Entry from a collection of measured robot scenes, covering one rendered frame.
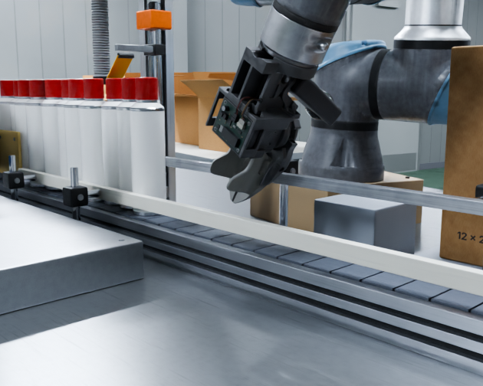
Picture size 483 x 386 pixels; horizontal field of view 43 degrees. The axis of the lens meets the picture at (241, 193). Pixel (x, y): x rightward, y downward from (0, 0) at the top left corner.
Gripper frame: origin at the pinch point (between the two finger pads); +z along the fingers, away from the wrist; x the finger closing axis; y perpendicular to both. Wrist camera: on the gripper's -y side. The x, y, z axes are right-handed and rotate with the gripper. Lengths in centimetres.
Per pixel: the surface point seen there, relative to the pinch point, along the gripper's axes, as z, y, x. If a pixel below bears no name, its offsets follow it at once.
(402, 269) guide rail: -10.8, 4.8, 25.1
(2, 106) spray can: 26, 3, -65
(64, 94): 11.6, 1.4, -44.6
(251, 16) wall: 130, -398, -395
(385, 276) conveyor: -7.1, 2.0, 23.1
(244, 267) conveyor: 3.3, 5.5, 9.3
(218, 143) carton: 86, -129, -126
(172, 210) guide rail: 6.7, 4.8, -5.9
